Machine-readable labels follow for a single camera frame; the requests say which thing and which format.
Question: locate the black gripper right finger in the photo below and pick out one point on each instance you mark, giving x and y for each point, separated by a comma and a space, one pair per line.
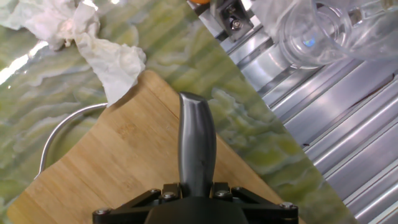
270, 213

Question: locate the aluminium frame bar with bracket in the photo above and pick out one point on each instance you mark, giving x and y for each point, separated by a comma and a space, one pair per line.
233, 18

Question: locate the green marble pattern mat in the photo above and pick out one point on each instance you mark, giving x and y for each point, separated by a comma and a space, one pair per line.
186, 46

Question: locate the stainless steel cleaver knife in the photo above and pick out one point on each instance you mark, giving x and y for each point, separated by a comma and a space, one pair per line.
197, 143

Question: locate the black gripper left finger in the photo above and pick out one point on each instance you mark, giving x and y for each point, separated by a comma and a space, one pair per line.
124, 213

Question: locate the bamboo cutting board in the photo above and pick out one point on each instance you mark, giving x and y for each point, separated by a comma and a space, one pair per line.
124, 155

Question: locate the crumpled white tissue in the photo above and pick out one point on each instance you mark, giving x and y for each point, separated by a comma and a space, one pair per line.
112, 65

